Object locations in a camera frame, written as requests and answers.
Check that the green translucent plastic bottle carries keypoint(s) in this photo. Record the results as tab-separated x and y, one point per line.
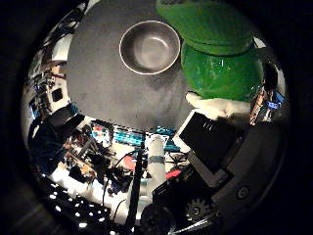
218	55

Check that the teal storage rack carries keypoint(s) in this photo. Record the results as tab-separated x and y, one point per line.
130	137

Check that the white box with colourful print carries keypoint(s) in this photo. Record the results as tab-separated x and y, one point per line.
101	133

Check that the round metal bowl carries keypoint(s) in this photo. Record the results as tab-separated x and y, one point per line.
150	47

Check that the person in dark clothing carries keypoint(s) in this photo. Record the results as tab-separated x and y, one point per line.
49	143

